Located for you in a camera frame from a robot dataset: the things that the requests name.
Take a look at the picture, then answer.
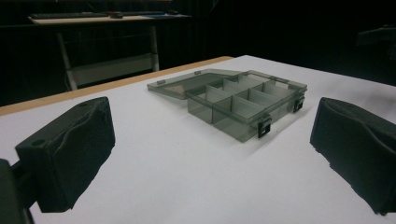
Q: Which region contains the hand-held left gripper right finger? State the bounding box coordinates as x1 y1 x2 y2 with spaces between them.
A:
309 96 396 217

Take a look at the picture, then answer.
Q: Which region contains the wooden desk with white legs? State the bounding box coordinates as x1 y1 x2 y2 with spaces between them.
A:
27 12 191 91

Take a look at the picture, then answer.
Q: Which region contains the black keyboard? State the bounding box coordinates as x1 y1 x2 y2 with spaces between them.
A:
29 11 108 20

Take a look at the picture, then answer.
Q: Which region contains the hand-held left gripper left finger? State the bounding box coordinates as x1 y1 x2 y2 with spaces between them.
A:
14 96 116 214

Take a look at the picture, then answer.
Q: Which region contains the clear grey compartment organizer box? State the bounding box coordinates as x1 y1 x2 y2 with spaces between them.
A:
147 68 308 144

